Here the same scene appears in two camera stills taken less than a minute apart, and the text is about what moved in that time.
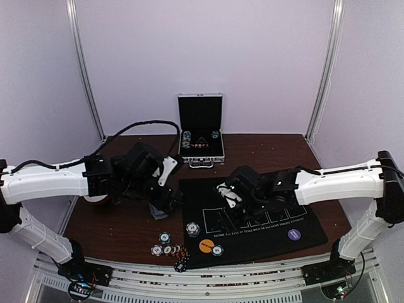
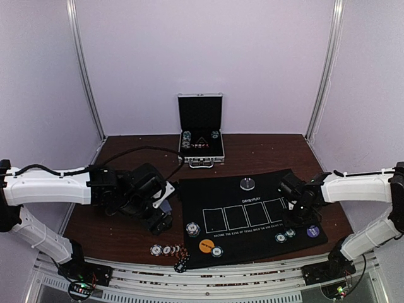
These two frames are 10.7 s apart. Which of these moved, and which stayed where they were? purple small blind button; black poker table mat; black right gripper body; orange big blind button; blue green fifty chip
Moved: purple small blind button; black right gripper body
Stayed: orange big blind button; black poker table mat; blue green fifty chip
